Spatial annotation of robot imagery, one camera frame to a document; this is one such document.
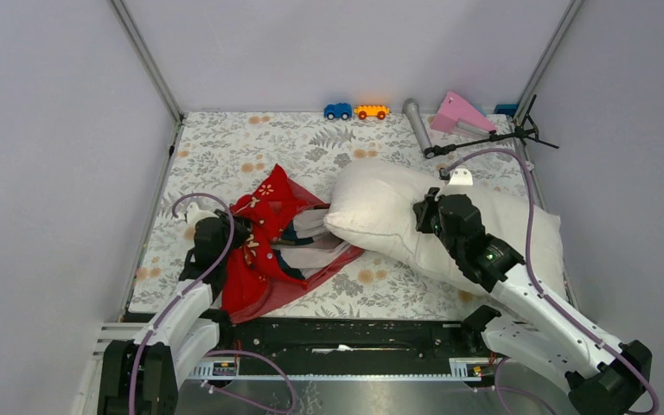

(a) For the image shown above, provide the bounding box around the red cartoon print pillowcase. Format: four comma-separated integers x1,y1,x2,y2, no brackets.
220,165,363,323

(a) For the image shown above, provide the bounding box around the white pillow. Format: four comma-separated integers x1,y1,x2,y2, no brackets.
322,158,567,302

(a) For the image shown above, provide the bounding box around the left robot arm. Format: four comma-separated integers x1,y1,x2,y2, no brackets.
96,211,252,414

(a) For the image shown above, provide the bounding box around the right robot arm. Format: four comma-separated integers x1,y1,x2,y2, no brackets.
412,188,652,414

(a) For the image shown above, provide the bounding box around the floral fern print sheet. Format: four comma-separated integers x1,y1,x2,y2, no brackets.
128,110,562,321

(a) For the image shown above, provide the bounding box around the silver microphone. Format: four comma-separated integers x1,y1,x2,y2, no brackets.
402,98,432,158

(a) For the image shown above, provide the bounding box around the pink wedge block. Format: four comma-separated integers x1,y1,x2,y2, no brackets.
430,91,497,137

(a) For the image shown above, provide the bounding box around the yellow toy car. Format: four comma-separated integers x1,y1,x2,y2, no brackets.
353,105,390,120

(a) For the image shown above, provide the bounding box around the black tripod stand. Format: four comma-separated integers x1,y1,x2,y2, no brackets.
426,94,560,159

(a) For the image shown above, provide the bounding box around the blue block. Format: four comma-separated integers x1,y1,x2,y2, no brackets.
494,104,519,117

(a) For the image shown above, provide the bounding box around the blue toy car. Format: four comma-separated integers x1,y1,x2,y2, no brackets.
323,103,353,120

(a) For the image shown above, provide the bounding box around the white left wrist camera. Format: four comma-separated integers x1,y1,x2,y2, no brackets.
178,202,217,227

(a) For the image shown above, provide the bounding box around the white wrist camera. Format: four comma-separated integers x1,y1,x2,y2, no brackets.
178,202,217,227
439,168,474,188

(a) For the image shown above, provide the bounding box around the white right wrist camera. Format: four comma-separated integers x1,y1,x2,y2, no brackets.
439,168,474,188

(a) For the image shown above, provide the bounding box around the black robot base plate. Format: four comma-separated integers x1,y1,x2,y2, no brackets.
200,317,499,381

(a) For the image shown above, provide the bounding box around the right aluminium frame post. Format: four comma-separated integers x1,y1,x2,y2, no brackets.
514,0,585,120

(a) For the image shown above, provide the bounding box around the aluminium frame post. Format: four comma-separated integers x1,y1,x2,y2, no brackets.
514,0,585,120
107,0,183,124

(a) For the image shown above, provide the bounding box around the slotted aluminium rail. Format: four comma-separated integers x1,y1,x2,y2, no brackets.
187,358,482,382

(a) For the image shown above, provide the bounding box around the left aluminium frame post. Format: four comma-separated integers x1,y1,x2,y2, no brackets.
107,0,183,124

